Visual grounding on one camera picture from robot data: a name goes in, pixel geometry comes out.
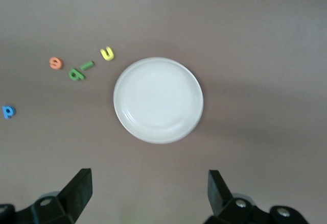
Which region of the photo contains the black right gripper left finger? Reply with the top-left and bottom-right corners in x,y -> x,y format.
0,168 -> 93,224

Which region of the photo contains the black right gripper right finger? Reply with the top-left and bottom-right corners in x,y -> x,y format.
203,170 -> 310,224

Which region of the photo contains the green foam letter b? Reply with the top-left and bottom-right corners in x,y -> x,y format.
67,67 -> 86,82

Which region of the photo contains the green foam letter l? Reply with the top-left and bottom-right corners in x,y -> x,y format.
79,60 -> 96,71

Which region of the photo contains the orange foam letter e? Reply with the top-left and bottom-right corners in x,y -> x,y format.
49,57 -> 63,70

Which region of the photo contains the yellow foam letter u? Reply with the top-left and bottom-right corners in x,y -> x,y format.
100,46 -> 115,61

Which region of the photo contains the blue foam letter p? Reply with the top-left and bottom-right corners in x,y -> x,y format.
2,105 -> 16,119

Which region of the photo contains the beige brown plate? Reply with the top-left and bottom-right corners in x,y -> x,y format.
113,57 -> 204,144

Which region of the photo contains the brown table cover sheet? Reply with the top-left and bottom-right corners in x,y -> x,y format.
0,0 -> 327,224

